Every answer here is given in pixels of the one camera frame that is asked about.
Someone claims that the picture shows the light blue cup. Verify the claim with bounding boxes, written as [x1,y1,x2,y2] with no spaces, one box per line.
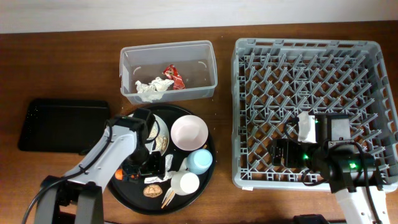
[186,149,213,175]

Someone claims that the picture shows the white tissue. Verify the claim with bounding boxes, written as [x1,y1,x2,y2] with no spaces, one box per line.
[144,154,176,184]
[135,77,174,103]

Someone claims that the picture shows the red snack wrapper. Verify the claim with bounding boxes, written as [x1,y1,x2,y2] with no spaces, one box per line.
[162,64,185,90]

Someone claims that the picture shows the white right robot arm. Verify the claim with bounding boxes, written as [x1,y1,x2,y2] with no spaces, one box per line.
[267,111,389,223]

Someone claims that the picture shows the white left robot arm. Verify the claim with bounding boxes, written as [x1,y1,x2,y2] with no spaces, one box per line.
[22,108,169,223]

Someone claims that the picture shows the grey dishwasher rack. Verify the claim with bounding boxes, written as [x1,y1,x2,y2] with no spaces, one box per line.
[231,38,397,192]

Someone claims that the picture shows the grey plate with food scraps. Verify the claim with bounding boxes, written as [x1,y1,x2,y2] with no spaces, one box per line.
[130,113,170,157]

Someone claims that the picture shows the orange carrot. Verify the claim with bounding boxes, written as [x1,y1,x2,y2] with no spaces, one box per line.
[114,169,138,182]

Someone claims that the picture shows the walnut shell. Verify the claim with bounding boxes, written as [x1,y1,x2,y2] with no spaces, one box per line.
[143,184,163,198]

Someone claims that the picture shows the white plastic fork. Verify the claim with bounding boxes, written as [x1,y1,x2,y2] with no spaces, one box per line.
[162,187,175,208]

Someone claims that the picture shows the white cup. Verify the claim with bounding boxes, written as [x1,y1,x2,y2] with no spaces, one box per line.
[170,170,200,196]

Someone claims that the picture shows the wooden chopstick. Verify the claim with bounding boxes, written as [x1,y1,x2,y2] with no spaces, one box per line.
[161,145,213,209]

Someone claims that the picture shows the round black serving tray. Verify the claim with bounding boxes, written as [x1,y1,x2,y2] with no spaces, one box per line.
[108,104,216,215]

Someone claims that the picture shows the pink bowl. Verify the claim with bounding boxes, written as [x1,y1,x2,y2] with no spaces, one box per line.
[170,115,208,151]

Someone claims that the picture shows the black rectangular tray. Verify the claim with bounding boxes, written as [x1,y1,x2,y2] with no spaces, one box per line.
[18,98,111,154]

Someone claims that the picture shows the clear plastic bin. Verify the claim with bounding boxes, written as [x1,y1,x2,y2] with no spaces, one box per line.
[119,40,218,105]

